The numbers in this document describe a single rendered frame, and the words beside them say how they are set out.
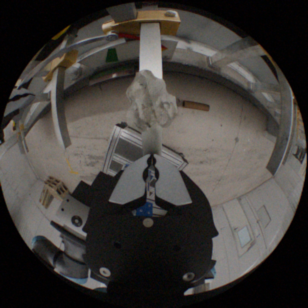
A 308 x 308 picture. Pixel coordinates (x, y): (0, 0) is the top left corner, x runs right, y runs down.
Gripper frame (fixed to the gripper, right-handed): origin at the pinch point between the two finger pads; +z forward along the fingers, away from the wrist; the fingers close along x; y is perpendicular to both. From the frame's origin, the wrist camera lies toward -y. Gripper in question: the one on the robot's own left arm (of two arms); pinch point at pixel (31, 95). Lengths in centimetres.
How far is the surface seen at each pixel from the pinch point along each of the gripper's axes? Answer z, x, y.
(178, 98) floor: 92, 15, -47
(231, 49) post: 8.4, 5.1, -43.9
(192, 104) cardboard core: 84, 25, -58
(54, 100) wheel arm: 7.4, 1.9, 1.4
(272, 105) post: 16, 23, -91
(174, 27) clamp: 6.8, 2.2, -29.0
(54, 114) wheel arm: 7.4, 5.4, 3.0
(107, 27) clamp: 5.2, -2.7, -18.3
